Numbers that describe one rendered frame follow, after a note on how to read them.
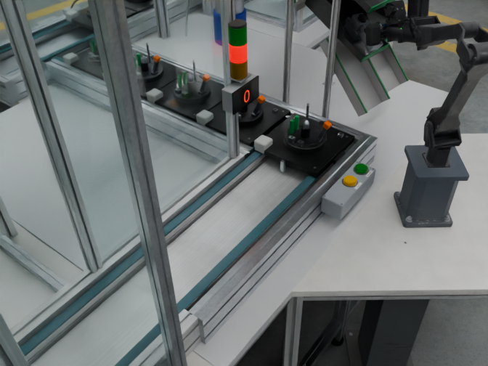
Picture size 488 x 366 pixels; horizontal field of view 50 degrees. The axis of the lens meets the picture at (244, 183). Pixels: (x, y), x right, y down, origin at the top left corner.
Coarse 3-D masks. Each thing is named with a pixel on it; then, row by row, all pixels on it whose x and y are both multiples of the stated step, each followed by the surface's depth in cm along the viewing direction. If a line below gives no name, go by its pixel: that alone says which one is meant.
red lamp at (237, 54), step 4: (232, 48) 139; (236, 48) 139; (240, 48) 139; (244, 48) 139; (232, 52) 140; (236, 52) 139; (240, 52) 140; (244, 52) 140; (232, 56) 141; (236, 56) 140; (240, 56) 140; (244, 56) 141; (232, 60) 142; (236, 60) 141; (240, 60) 141; (244, 60) 142
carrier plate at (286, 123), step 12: (288, 120) 181; (300, 120) 180; (312, 120) 180; (276, 132) 175; (336, 132) 175; (276, 144) 170; (336, 144) 170; (348, 144) 171; (276, 156) 166; (288, 156) 165; (300, 156) 165; (312, 156) 165; (324, 156) 165; (336, 156) 167; (300, 168) 162; (312, 168) 161; (324, 168) 162
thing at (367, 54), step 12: (312, 0) 169; (324, 0) 165; (348, 0) 174; (324, 12) 168; (348, 12) 176; (360, 12) 173; (324, 24) 170; (348, 36) 170; (348, 48) 167; (360, 48) 169; (384, 48) 170; (360, 60) 166
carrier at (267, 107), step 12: (252, 108) 183; (264, 108) 186; (240, 120) 178; (252, 120) 178; (264, 120) 181; (276, 120) 181; (240, 132) 176; (252, 132) 176; (264, 132) 176; (252, 144) 172
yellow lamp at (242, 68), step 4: (232, 64) 142; (236, 64) 142; (240, 64) 142; (244, 64) 142; (232, 68) 143; (236, 68) 143; (240, 68) 143; (244, 68) 143; (232, 72) 144; (236, 72) 143; (240, 72) 143; (244, 72) 144; (232, 76) 145; (236, 76) 144; (240, 76) 144; (244, 76) 145
